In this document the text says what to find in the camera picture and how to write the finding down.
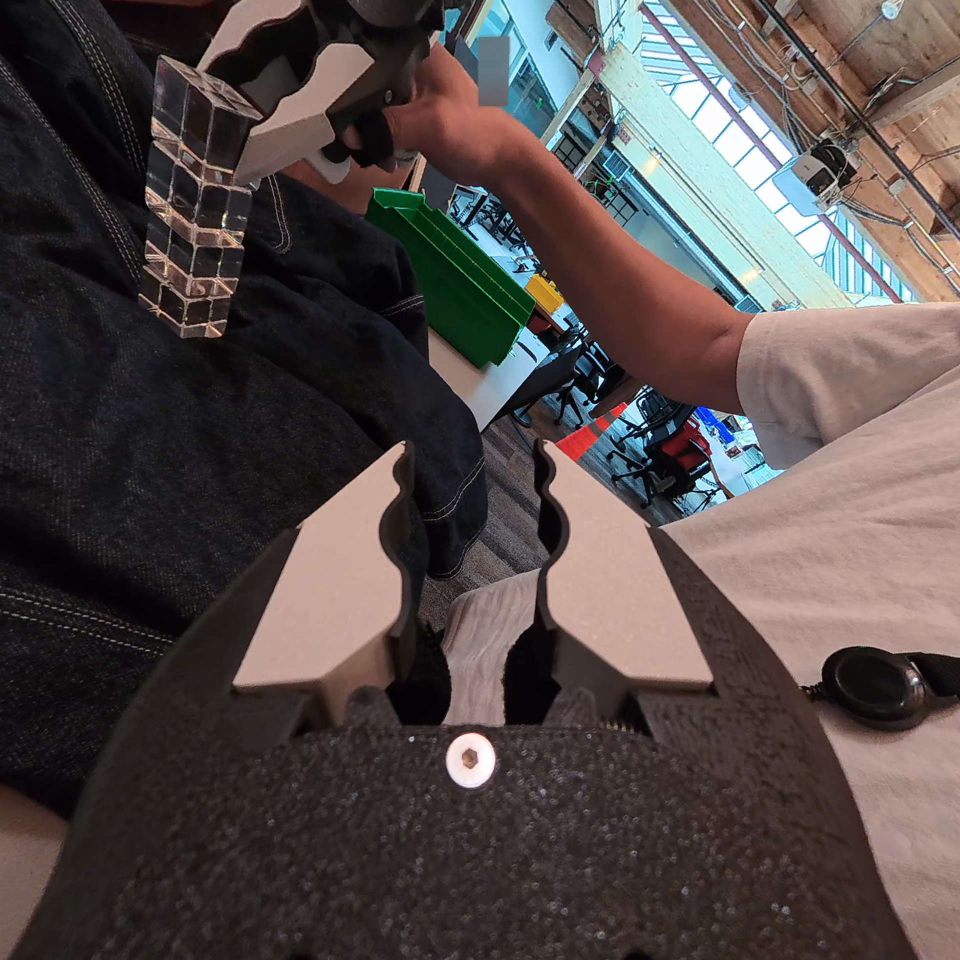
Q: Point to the person's right forearm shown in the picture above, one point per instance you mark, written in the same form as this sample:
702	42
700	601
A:
615	277

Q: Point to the yellow plastic bin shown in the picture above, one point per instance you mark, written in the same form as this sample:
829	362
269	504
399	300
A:
544	294

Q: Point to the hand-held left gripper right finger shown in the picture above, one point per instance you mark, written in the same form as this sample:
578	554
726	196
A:
615	600

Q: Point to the black badge reel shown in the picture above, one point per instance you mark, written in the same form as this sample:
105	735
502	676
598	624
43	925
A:
874	686

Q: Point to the orange traffic cone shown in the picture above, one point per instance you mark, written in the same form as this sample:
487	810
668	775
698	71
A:
589	435

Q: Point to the person's white printed shirt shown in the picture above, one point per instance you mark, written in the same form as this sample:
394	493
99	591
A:
825	540

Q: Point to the green plastic bin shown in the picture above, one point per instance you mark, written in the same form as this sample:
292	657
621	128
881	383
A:
457	277

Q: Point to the red and black office chair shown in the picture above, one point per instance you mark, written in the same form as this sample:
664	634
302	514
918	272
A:
675	457

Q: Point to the person's right hand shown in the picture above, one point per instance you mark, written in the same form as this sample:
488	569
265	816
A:
450	127

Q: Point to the white ceiling projector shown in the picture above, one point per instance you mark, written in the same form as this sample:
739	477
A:
814	176

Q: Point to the stack of clear blocks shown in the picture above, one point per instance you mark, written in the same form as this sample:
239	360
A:
195	225

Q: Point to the dark denim cloth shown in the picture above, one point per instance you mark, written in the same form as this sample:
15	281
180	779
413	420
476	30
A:
112	412

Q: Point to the white desk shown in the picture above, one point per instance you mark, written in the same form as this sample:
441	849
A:
480	382

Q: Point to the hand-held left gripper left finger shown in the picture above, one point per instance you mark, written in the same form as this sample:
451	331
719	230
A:
330	600

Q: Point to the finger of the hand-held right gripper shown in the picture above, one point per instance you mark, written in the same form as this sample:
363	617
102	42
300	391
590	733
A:
251	30
300	127

